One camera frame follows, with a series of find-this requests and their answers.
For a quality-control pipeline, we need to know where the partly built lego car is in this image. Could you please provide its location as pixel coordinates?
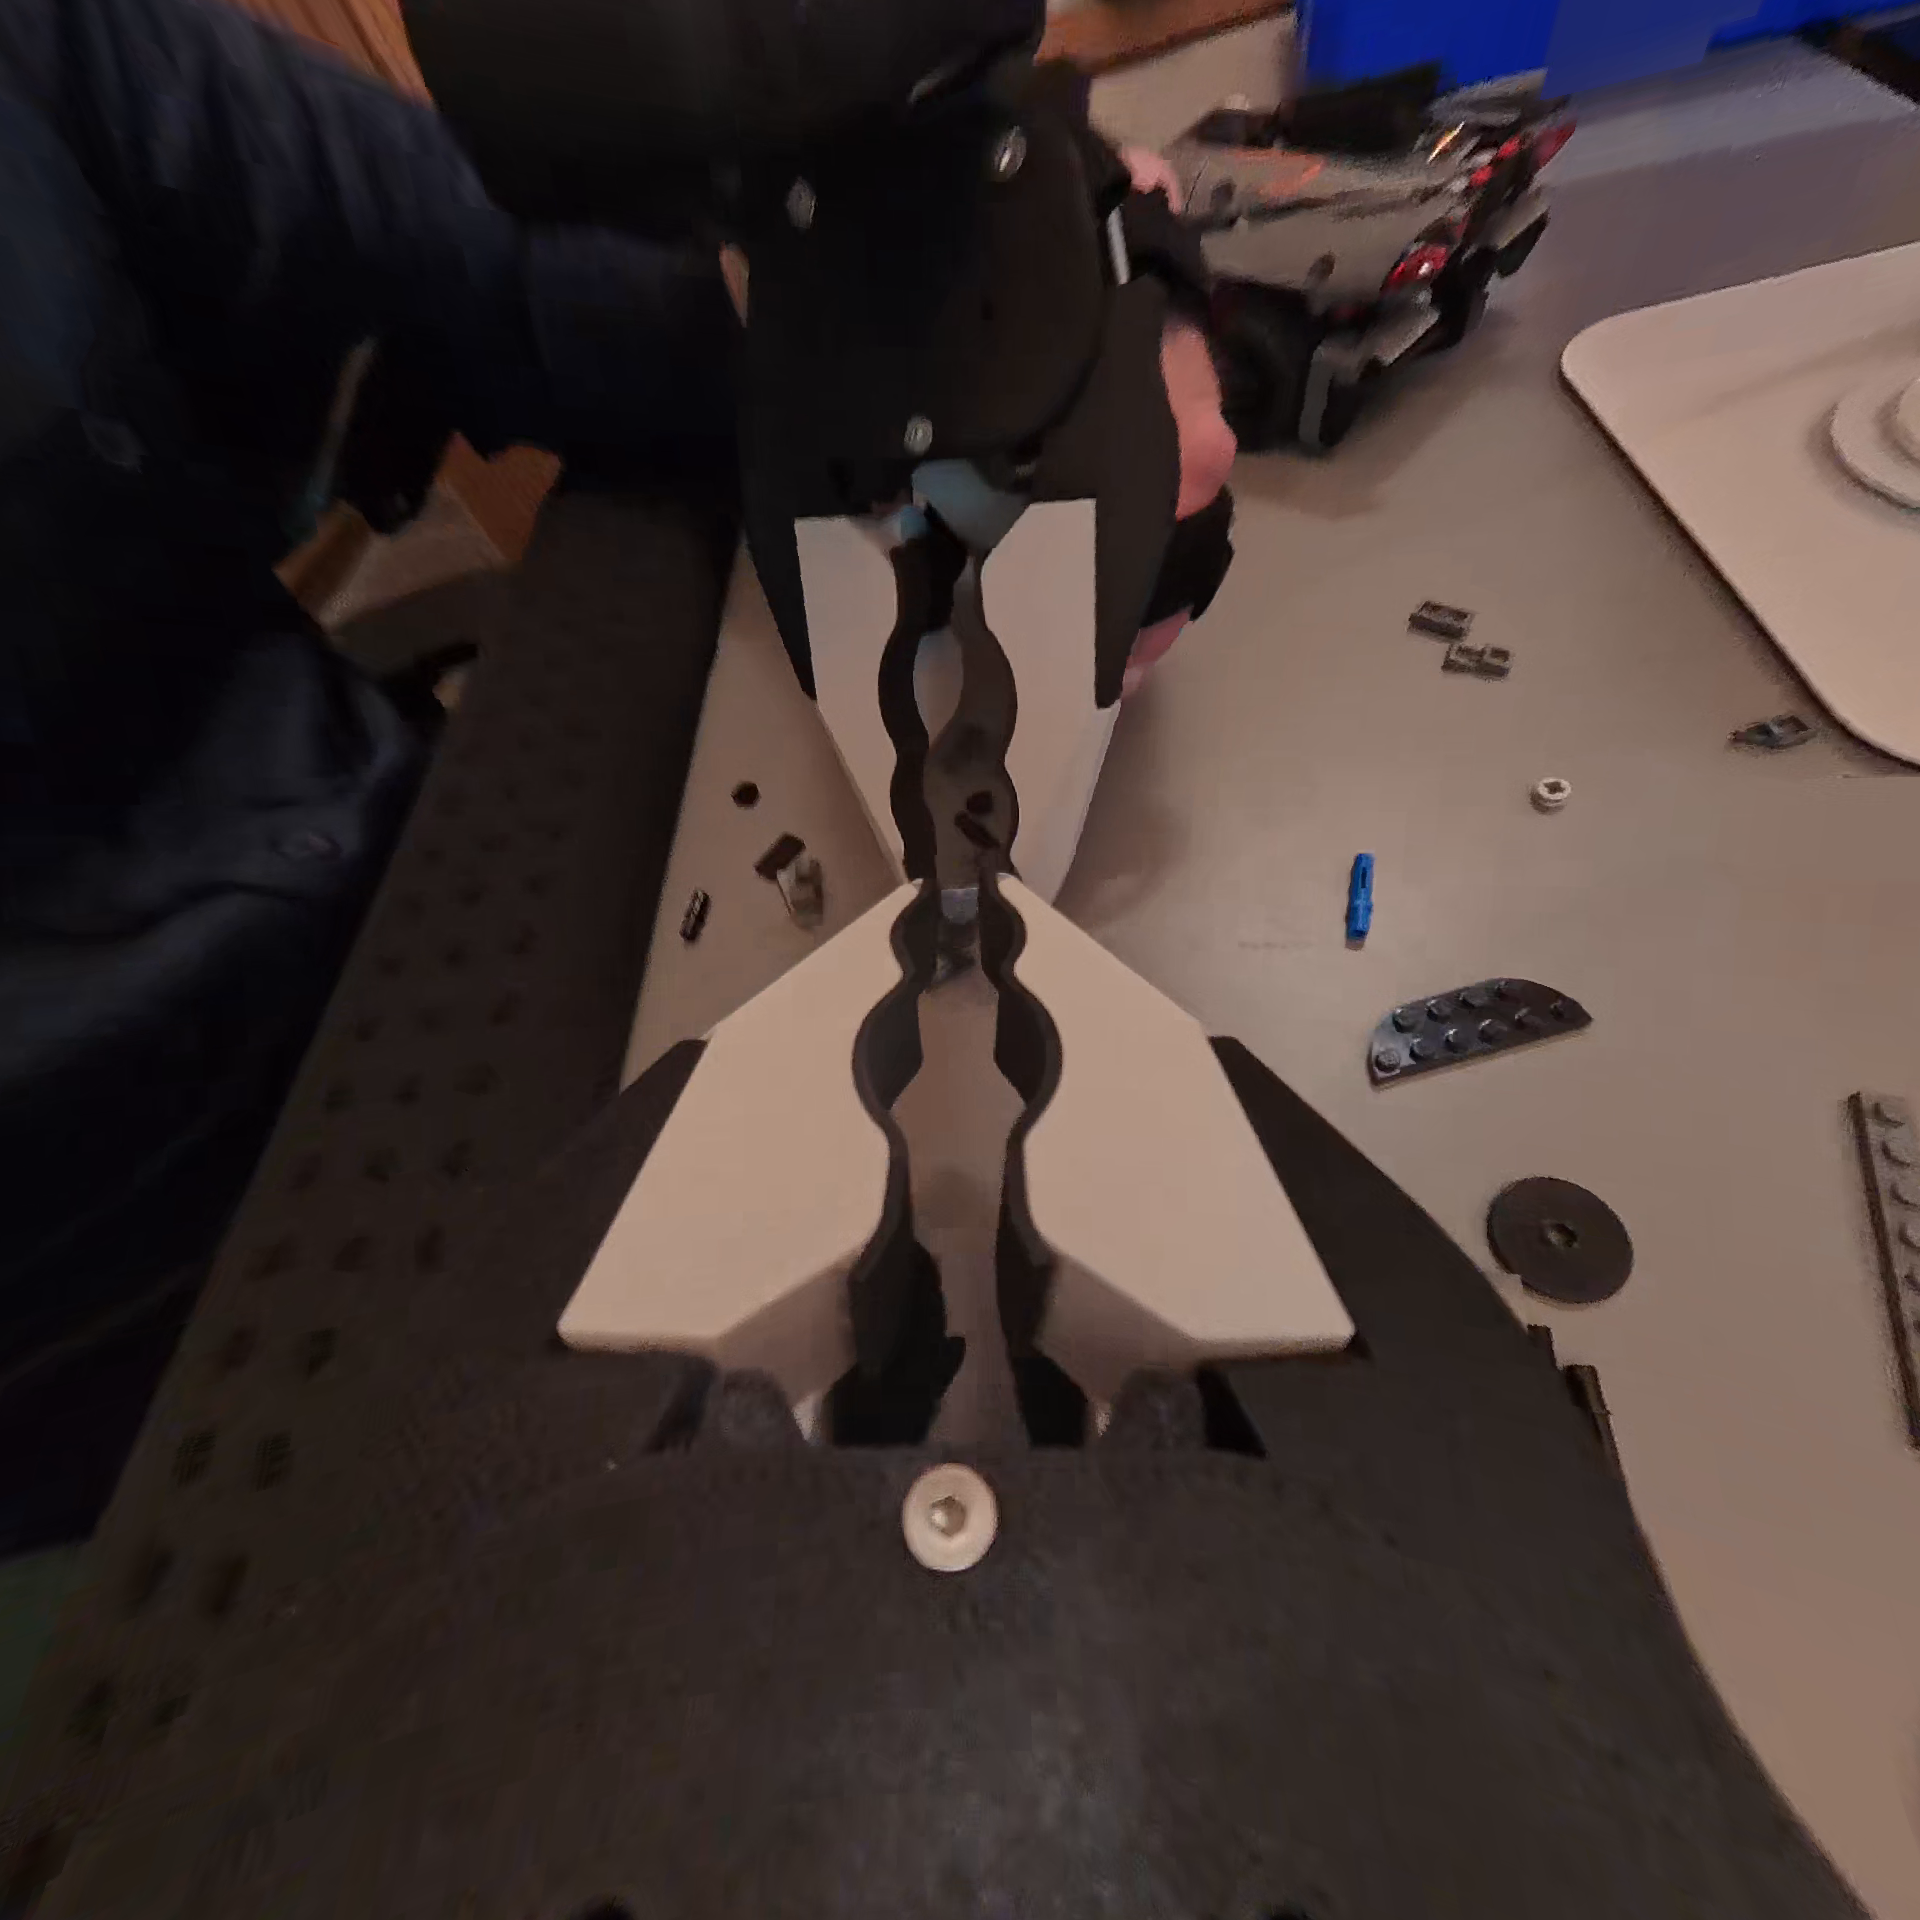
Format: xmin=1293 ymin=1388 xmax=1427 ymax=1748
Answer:
xmin=1131 ymin=67 xmax=1576 ymax=458

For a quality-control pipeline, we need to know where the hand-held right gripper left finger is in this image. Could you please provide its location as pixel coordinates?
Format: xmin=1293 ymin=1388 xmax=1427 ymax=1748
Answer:
xmin=557 ymin=873 xmax=965 ymax=1450

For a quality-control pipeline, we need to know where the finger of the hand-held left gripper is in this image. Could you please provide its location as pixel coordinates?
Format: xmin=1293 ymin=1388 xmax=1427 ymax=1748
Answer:
xmin=976 ymin=503 xmax=1126 ymax=905
xmin=803 ymin=517 xmax=941 ymax=890

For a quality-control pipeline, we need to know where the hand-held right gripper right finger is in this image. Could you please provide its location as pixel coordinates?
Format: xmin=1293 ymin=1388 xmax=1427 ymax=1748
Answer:
xmin=976 ymin=867 xmax=1357 ymax=1450

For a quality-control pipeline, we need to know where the blue storage bin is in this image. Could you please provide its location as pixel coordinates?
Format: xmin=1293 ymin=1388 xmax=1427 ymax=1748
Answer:
xmin=1295 ymin=0 xmax=1920 ymax=96

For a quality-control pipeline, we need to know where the person's left hand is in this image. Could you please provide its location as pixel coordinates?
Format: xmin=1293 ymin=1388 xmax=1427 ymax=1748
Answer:
xmin=1125 ymin=322 xmax=1240 ymax=696

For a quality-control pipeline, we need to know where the long grey lego plate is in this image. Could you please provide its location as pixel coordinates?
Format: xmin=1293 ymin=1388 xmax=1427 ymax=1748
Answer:
xmin=1847 ymin=1093 xmax=1920 ymax=1450

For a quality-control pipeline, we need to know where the dark round lego disc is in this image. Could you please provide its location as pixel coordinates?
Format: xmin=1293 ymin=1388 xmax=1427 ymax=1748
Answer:
xmin=1486 ymin=1176 xmax=1635 ymax=1304

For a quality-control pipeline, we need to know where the dark grey half-round lego plate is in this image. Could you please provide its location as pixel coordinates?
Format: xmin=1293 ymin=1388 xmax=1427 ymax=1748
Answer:
xmin=1366 ymin=979 xmax=1593 ymax=1089

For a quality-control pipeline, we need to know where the white book stand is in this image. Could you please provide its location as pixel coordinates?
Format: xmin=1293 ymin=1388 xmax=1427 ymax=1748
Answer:
xmin=1559 ymin=240 xmax=1920 ymax=769

